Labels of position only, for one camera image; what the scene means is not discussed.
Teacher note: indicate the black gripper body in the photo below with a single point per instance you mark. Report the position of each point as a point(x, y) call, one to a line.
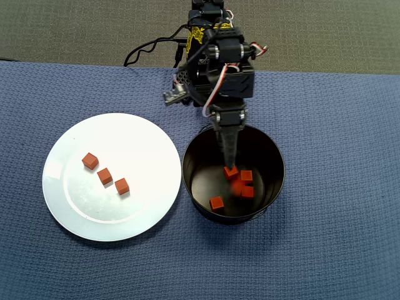
point(230, 117)

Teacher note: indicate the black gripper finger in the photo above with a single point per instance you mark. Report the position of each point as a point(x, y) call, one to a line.
point(229, 137)

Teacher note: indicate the red cube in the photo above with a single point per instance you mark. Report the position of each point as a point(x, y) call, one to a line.
point(216, 203)
point(231, 173)
point(90, 161)
point(104, 176)
point(246, 175)
point(122, 186)
point(247, 191)
point(236, 188)

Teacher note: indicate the white round plate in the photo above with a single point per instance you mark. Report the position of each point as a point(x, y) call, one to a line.
point(78, 131)

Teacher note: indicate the black metal bucket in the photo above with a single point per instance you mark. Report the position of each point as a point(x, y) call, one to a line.
point(268, 150)

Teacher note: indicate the blue woven tablecloth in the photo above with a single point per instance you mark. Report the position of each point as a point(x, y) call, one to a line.
point(312, 187)

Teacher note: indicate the black wrist camera board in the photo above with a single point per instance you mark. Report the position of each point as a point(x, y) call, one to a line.
point(172, 96)

